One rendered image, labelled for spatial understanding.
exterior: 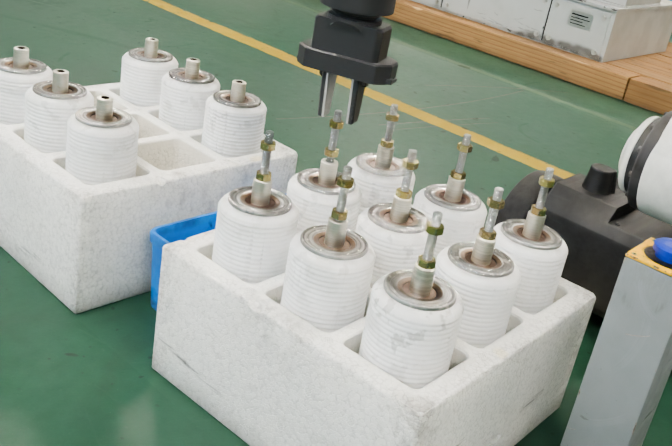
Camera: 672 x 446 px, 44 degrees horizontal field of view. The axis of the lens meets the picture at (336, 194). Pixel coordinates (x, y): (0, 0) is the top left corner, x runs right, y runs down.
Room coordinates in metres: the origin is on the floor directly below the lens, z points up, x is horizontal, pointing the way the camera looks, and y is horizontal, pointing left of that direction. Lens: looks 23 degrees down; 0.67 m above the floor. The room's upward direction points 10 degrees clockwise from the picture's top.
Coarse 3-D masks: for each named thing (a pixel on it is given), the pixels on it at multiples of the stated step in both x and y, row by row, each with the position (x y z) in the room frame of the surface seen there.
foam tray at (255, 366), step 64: (192, 256) 0.87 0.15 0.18; (192, 320) 0.84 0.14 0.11; (256, 320) 0.78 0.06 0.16; (512, 320) 0.87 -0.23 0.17; (576, 320) 0.92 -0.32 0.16; (192, 384) 0.83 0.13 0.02; (256, 384) 0.77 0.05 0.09; (320, 384) 0.72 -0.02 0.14; (384, 384) 0.68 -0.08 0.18; (448, 384) 0.70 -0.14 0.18; (512, 384) 0.80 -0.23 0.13
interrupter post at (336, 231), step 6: (330, 216) 0.83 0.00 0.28; (330, 222) 0.82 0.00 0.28; (336, 222) 0.82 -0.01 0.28; (342, 222) 0.82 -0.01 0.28; (330, 228) 0.82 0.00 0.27; (336, 228) 0.81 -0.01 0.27; (342, 228) 0.82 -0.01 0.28; (330, 234) 0.82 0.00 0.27; (336, 234) 0.81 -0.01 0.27; (342, 234) 0.82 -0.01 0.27; (330, 240) 0.82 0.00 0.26; (336, 240) 0.81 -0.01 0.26; (342, 240) 0.82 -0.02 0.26; (330, 246) 0.82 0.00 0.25; (336, 246) 0.82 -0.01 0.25; (342, 246) 0.82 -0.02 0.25
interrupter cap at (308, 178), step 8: (312, 168) 1.02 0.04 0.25; (304, 176) 0.99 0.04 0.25; (312, 176) 1.00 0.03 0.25; (336, 176) 1.01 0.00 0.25; (304, 184) 0.96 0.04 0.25; (312, 184) 0.97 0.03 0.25; (320, 184) 0.98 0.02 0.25; (336, 184) 0.99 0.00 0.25; (320, 192) 0.95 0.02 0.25; (328, 192) 0.95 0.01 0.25; (336, 192) 0.96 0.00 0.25
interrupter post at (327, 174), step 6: (324, 162) 0.98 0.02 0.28; (336, 162) 0.99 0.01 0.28; (324, 168) 0.98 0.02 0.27; (330, 168) 0.98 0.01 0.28; (336, 168) 0.99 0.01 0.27; (324, 174) 0.98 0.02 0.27; (330, 174) 0.98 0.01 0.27; (318, 180) 0.99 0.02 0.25; (324, 180) 0.98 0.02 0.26; (330, 180) 0.98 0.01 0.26
